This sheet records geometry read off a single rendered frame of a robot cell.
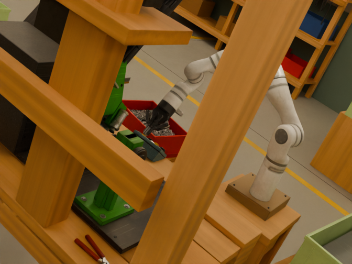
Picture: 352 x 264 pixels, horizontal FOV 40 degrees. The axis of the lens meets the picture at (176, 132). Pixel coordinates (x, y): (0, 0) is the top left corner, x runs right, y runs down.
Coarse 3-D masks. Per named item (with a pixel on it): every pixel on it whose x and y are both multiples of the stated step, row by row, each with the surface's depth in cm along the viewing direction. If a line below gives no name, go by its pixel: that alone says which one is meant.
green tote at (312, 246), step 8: (344, 216) 198; (328, 224) 188; (336, 224) 192; (344, 224) 201; (312, 232) 178; (320, 232) 181; (328, 232) 190; (336, 232) 200; (344, 232) 210; (304, 240) 176; (312, 240) 173; (320, 240) 189; (328, 240) 199; (304, 248) 176; (312, 248) 173; (320, 248) 171; (296, 256) 178; (304, 256) 176; (312, 256) 174; (320, 256) 172; (328, 256) 169
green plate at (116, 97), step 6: (120, 66) 171; (120, 72) 172; (120, 78) 173; (120, 84) 174; (114, 90) 172; (120, 90) 174; (114, 96) 173; (120, 96) 176; (108, 102) 171; (114, 102) 174; (108, 108) 172; (114, 108) 175; (108, 114) 173
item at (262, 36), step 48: (96, 0) 114; (288, 0) 88; (96, 48) 117; (240, 48) 95; (288, 48) 98; (96, 96) 124; (240, 96) 96; (48, 144) 132; (192, 144) 105; (48, 192) 136; (192, 192) 107; (144, 240) 117
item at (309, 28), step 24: (192, 0) 768; (240, 0) 697; (336, 0) 608; (216, 24) 739; (312, 24) 638; (336, 24) 621; (216, 48) 738; (336, 48) 665; (288, 72) 669; (312, 72) 685
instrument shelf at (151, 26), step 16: (64, 0) 115; (80, 0) 112; (96, 16) 110; (112, 16) 108; (128, 16) 113; (144, 16) 119; (160, 16) 125; (112, 32) 108; (128, 32) 105; (144, 32) 109; (160, 32) 114; (176, 32) 119; (192, 32) 125
